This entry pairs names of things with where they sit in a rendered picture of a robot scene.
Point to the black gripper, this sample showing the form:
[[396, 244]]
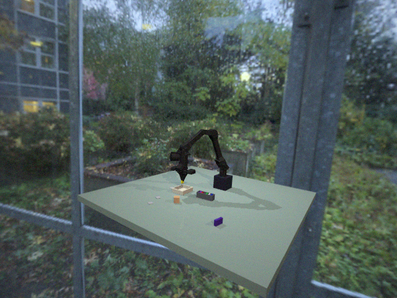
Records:
[[184, 173]]

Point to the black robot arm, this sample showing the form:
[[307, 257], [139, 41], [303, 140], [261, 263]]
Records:
[[186, 146]]

